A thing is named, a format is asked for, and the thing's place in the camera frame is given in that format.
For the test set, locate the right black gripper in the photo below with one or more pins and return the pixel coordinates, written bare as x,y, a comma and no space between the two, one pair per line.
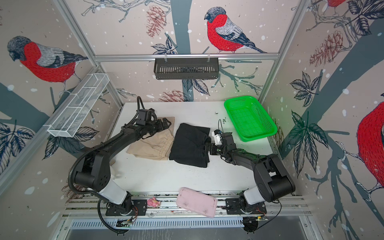
213,145

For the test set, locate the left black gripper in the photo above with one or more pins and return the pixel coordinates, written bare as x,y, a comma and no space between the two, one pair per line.
161,126

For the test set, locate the beige shorts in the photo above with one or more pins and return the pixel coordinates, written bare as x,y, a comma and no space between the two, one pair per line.
157,147

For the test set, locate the black shorts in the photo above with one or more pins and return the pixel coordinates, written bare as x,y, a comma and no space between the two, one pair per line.
189,147

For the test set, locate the green plastic basket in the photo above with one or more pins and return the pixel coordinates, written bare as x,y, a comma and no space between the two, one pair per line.
250,119

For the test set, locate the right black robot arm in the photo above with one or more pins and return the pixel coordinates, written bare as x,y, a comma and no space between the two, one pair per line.
271,177

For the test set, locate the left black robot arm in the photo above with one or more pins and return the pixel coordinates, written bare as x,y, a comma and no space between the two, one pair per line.
91,174

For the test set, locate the pink plastic tray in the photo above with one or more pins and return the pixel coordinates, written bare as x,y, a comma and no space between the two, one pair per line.
197,202

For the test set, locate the small pink toy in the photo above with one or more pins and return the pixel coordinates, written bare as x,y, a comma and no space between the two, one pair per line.
153,203

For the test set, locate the black hanging wire basket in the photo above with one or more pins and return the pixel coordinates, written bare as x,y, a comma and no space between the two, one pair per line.
186,68

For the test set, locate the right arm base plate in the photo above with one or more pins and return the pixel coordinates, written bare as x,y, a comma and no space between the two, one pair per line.
241,207

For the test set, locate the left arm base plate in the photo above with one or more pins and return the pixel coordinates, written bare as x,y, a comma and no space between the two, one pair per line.
128,208

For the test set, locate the white mesh wire shelf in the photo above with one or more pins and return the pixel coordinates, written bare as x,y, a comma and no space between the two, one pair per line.
81,102

